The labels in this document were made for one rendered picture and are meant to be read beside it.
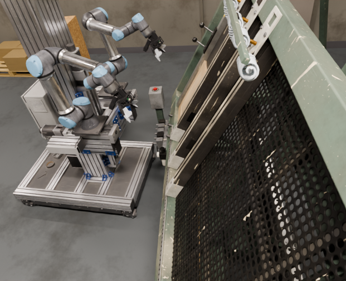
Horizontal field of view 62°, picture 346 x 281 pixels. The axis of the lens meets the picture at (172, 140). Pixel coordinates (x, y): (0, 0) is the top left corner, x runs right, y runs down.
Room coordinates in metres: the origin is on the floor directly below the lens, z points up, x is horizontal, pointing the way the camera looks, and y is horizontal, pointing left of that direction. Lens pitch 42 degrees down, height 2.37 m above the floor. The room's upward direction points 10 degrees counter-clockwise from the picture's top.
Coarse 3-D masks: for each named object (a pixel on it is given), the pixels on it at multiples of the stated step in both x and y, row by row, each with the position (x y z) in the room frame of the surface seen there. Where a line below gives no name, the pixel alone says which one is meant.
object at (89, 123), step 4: (92, 116) 1.79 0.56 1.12; (84, 120) 1.77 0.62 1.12; (88, 120) 1.77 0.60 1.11; (92, 120) 1.78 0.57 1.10; (96, 120) 1.80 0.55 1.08; (80, 124) 1.80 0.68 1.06; (84, 124) 1.76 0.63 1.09; (88, 124) 1.76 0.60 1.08; (92, 124) 1.77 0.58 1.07; (96, 124) 1.78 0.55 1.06; (84, 128) 1.75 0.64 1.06; (88, 128) 1.75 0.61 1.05; (92, 128) 1.75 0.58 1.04
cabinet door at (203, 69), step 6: (204, 60) 2.01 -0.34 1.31; (204, 66) 1.92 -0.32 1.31; (198, 72) 1.99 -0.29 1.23; (204, 72) 1.83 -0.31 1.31; (198, 78) 1.92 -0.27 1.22; (192, 84) 1.99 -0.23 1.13; (198, 84) 1.84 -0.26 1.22; (192, 90) 1.91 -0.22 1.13; (186, 96) 1.98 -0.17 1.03; (186, 102) 1.91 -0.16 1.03; (180, 108) 1.98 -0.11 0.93; (180, 114) 1.89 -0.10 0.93
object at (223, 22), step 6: (234, 0) 1.98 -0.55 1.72; (222, 18) 2.02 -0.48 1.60; (222, 24) 1.99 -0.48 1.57; (222, 30) 1.99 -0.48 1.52; (216, 36) 2.00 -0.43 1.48; (216, 42) 2.00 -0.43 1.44; (210, 48) 2.01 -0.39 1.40; (204, 54) 2.02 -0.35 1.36; (198, 66) 2.02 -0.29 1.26; (192, 78) 2.03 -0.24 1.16; (186, 90) 2.04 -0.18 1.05; (180, 96) 2.09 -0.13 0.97; (180, 102) 2.05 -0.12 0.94
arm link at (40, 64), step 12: (36, 60) 1.68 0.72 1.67; (48, 60) 1.73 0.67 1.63; (36, 72) 1.66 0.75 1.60; (48, 72) 1.69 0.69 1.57; (48, 84) 1.68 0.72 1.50; (60, 96) 1.68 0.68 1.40; (60, 108) 1.67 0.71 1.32; (72, 108) 1.69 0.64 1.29; (60, 120) 1.66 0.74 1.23; (72, 120) 1.64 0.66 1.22
